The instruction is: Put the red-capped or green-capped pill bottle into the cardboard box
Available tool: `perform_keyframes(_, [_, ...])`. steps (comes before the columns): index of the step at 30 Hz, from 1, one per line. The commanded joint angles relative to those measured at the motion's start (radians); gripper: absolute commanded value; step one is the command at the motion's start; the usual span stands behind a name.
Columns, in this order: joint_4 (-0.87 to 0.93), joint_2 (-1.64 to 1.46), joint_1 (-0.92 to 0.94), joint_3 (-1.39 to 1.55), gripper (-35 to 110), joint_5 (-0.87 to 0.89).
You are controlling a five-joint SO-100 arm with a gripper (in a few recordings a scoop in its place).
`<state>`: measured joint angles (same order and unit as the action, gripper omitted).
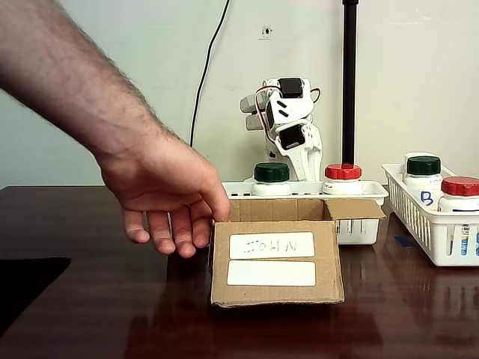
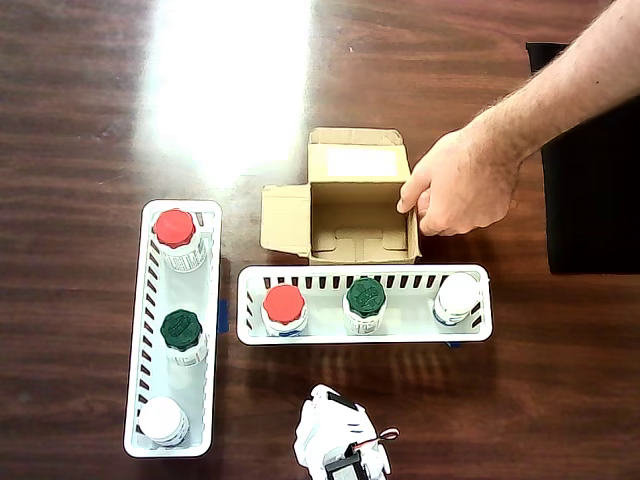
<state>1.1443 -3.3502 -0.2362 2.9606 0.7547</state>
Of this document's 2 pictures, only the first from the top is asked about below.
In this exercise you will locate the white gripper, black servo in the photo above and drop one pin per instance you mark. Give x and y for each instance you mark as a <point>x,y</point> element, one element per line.
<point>304,151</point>

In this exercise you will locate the red-capped white bottle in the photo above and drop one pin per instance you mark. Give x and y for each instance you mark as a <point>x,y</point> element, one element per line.
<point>460,186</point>

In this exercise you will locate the white slotted plastic basket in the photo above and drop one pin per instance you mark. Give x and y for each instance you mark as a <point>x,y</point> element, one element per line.
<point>423,239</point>

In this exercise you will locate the blue tape strip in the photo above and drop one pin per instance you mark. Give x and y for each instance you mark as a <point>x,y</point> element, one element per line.
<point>404,242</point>

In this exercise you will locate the green-capped white bottle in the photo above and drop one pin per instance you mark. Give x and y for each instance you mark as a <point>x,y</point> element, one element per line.
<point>271,172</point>

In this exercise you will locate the blank white label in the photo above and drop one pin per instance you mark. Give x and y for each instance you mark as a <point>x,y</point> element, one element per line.
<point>271,273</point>

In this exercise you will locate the green-capped bottle marked B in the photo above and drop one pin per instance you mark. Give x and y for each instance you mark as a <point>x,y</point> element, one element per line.
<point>423,166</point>

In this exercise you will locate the white label reading JOHN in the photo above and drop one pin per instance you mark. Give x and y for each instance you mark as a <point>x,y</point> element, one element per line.
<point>273,245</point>

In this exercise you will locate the person's hairy left forearm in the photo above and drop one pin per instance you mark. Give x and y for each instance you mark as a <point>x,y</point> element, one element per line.
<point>56,56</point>

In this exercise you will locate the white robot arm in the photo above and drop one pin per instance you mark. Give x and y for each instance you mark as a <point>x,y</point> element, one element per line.
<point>295,108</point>

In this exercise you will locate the black vertical pole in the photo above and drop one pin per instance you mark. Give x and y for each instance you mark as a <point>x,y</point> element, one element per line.
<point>350,75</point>

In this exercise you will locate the person's left hand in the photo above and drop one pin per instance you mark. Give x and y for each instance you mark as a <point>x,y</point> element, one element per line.
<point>164,183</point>

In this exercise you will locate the brown cardboard box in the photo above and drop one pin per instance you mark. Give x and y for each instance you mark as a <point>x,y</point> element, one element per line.
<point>277,295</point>

